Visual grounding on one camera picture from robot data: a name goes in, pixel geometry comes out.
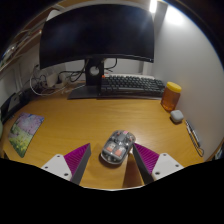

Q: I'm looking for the white power strip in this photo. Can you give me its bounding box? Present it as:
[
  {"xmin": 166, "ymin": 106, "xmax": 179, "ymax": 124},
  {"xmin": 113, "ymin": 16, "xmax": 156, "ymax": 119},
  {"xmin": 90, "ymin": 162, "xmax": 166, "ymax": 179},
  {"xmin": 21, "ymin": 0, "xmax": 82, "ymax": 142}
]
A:
[{"xmin": 44, "ymin": 71, "xmax": 70, "ymax": 89}]

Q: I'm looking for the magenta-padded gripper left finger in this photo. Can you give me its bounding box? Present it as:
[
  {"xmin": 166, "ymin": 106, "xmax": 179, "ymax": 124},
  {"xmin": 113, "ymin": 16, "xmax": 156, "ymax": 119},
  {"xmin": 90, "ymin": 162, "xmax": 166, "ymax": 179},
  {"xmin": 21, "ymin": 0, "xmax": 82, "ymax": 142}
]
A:
[{"xmin": 40, "ymin": 142, "xmax": 92, "ymax": 186}]

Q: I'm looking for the black curved computer monitor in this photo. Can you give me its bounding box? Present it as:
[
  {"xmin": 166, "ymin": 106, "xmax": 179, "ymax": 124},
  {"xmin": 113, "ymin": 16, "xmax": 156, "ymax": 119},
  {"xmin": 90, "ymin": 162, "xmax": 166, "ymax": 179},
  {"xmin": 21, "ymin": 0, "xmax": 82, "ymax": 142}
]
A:
[{"xmin": 38, "ymin": 3, "xmax": 156, "ymax": 100}]

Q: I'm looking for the black mechanical keyboard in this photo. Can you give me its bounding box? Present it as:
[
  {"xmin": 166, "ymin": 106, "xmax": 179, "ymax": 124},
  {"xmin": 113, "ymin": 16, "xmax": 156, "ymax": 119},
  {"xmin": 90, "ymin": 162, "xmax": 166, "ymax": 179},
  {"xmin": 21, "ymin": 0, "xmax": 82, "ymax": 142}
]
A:
[{"xmin": 99, "ymin": 75, "xmax": 166, "ymax": 98}]

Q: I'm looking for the small grey earbud case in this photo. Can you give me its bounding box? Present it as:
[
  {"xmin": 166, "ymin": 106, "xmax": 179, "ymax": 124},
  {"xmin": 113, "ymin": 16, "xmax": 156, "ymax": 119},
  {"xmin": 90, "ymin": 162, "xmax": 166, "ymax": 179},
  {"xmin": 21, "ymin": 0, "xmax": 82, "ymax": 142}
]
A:
[{"xmin": 170, "ymin": 109, "xmax": 185, "ymax": 124}]

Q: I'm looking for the black desk stand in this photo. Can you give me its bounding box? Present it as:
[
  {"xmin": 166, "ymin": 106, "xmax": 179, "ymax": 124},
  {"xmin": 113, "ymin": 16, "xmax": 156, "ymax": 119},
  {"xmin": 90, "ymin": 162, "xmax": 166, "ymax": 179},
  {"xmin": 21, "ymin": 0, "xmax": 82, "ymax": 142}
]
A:
[{"xmin": 0, "ymin": 88, "xmax": 35, "ymax": 125}]

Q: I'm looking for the silver mini computer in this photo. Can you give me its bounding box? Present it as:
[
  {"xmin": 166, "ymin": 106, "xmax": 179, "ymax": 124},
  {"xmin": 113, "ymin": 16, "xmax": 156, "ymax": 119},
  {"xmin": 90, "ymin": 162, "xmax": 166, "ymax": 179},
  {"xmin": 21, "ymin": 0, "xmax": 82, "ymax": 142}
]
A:
[{"xmin": 5, "ymin": 93, "xmax": 23, "ymax": 114}]

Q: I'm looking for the thick white cable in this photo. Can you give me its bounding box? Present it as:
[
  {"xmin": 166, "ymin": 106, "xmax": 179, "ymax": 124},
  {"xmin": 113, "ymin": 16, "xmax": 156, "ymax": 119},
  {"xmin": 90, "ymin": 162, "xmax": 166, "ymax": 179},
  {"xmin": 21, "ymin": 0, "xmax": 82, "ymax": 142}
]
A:
[{"xmin": 29, "ymin": 73, "xmax": 74, "ymax": 97}]

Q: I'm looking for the floral landscape print mouse pad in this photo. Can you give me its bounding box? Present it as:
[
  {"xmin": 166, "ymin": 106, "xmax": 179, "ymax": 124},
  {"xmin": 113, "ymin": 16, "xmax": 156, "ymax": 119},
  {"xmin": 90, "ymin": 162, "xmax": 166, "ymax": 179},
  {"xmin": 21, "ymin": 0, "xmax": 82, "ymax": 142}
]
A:
[{"xmin": 7, "ymin": 112, "xmax": 45, "ymax": 159}]

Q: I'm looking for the pen with looped cord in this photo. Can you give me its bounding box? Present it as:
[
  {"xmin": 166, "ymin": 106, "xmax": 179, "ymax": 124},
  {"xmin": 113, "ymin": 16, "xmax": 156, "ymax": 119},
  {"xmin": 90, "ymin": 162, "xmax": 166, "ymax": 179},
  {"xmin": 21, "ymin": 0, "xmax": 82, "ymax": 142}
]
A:
[{"xmin": 184, "ymin": 119, "xmax": 205, "ymax": 158}]

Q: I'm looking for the transparent grey computer mouse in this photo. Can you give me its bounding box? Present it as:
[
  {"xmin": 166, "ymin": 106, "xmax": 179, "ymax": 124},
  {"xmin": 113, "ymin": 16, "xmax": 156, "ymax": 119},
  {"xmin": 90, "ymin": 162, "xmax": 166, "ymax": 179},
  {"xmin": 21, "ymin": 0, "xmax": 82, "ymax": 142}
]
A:
[{"xmin": 100, "ymin": 129, "xmax": 137, "ymax": 165}]

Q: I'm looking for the amber jar with yellow lid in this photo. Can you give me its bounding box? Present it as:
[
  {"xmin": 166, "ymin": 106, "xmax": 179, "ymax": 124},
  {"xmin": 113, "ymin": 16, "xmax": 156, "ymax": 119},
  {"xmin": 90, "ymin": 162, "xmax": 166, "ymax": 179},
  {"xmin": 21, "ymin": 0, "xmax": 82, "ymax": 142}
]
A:
[{"xmin": 160, "ymin": 81, "xmax": 183, "ymax": 112}]

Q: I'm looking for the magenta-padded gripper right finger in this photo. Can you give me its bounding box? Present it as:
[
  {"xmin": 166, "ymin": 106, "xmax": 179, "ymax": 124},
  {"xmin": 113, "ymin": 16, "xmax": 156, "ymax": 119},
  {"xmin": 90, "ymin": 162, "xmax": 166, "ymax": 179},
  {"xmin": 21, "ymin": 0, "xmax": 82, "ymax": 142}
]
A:
[{"xmin": 131, "ymin": 142, "xmax": 185, "ymax": 185}]

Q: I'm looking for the wooden wall shelf unit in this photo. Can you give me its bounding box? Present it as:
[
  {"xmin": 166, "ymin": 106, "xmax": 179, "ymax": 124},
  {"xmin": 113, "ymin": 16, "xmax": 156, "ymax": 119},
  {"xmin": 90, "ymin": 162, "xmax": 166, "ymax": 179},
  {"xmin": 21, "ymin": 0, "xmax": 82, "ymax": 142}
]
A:
[{"xmin": 0, "ymin": 0, "xmax": 68, "ymax": 73}]

